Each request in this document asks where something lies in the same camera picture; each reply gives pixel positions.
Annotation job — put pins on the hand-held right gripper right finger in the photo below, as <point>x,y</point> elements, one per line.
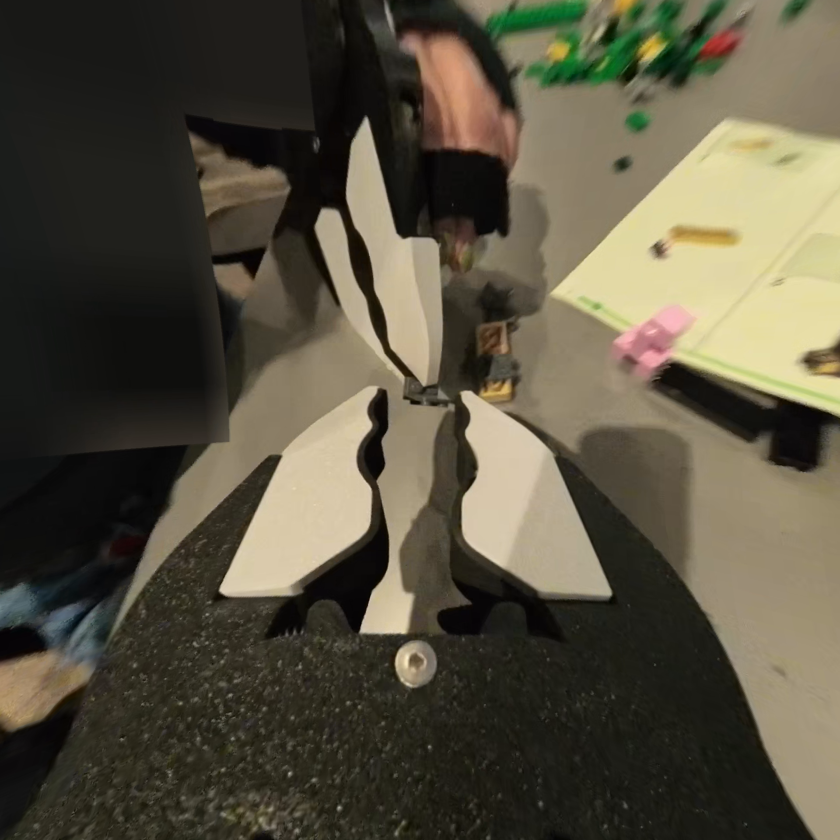
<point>525,512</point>

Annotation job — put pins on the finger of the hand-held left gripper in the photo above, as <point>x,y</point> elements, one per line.
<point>400,295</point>
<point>344,269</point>

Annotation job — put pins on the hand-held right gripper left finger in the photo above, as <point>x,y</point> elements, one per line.
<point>308,512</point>

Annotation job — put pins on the small grey brick plate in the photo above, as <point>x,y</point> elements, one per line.
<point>423,392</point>

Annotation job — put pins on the yellow and grey brick assembly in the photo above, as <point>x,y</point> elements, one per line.
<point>493,354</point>

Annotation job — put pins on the person's left hand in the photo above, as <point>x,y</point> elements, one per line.
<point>459,98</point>

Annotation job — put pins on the beige cloth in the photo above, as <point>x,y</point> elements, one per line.
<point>236,197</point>

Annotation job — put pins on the pink brick pig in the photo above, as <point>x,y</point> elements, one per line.
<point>649,338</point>

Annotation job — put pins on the black brick assembly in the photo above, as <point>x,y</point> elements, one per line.
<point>722,401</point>

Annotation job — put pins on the pile of green bricks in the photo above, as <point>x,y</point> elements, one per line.
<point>623,46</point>

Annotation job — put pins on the blue cloth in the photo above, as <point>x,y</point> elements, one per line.
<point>46,610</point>

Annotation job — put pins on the tan cloth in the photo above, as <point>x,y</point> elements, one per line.
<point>33,689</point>

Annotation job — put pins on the pale green instruction booklet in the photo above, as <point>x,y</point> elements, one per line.
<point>754,262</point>

